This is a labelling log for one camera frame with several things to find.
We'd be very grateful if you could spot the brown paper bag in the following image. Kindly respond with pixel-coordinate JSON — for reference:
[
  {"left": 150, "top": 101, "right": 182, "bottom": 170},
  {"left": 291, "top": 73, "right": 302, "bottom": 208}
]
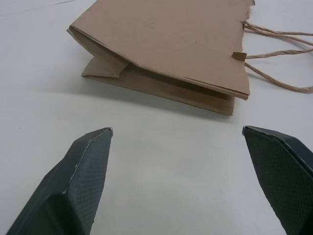
[{"left": 66, "top": 0, "right": 313, "bottom": 117}]

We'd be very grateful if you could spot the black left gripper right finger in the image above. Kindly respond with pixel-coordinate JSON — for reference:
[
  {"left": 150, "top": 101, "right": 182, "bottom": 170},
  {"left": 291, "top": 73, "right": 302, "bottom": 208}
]
[{"left": 242, "top": 125, "right": 313, "bottom": 235}]

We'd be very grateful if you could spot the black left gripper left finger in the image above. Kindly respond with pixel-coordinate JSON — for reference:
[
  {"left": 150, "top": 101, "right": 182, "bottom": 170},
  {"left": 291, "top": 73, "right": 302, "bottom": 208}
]
[{"left": 5, "top": 127, "right": 114, "bottom": 235}]

